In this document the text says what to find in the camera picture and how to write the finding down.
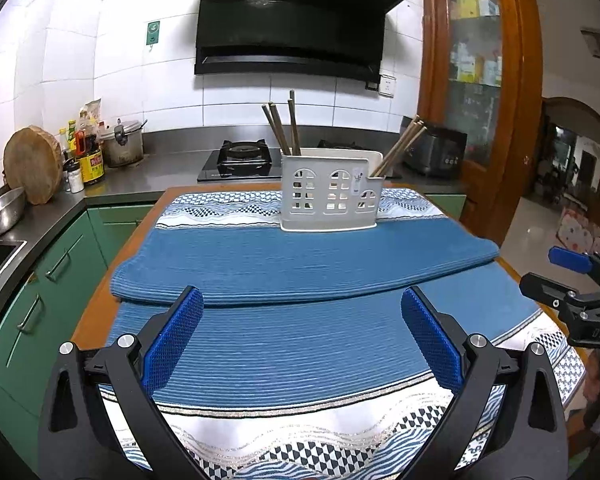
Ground green kitchen cabinets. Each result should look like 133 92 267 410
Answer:
0 216 445 477

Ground person's right hand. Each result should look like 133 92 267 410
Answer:
578 349 600 413

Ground black countertop appliance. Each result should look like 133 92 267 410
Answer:
402 122 467 180

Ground wooden glass door cabinet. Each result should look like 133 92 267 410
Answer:
418 0 543 244

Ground blue woven table mat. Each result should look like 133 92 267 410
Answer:
110 190 584 479

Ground steel mixing bowl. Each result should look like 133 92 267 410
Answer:
0 188 27 236

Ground white utensil holder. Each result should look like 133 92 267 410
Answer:
280 148 384 232

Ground small white seasoning jar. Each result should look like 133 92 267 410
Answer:
65 158 84 194

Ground round wooden cutting board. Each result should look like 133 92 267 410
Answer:
3 125 64 205

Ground soy sauce bottle yellow label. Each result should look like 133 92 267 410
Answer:
76 130 105 186

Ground steel pressure cooker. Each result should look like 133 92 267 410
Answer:
100 118 146 168

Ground black gas stove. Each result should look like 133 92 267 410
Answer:
197 139 384 182

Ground dark chopstick in holder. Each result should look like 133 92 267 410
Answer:
262 105 290 155
268 103 291 156

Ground black range hood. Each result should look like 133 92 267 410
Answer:
195 0 404 84

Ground white wall socket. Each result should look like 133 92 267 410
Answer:
378 74 396 98

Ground green wall sticker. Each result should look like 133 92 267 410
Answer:
146 21 160 46

